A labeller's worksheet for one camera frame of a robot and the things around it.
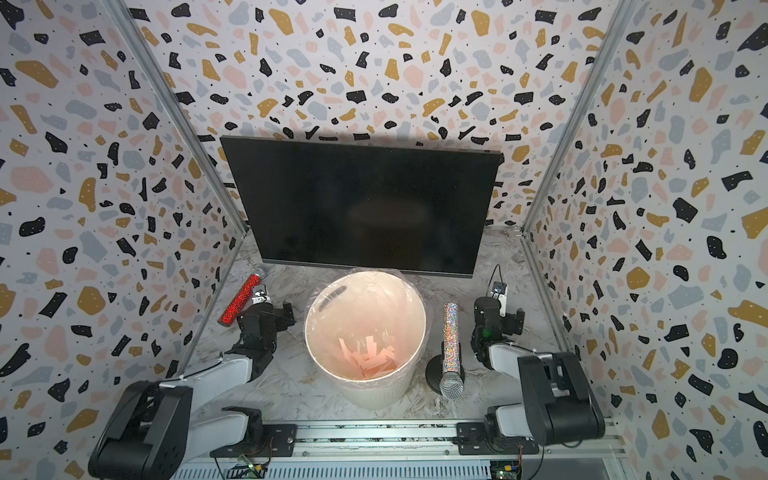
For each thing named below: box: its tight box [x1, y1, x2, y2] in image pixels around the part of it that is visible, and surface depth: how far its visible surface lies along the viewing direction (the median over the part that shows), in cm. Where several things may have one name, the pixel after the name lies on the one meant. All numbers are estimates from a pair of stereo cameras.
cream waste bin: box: [305, 270, 428, 411], surface depth 74 cm
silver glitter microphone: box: [439, 302, 465, 400], surface depth 71 cm
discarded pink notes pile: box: [338, 335, 396, 378], surface depth 81 cm
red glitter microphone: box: [217, 274, 261, 327], surface depth 99 cm
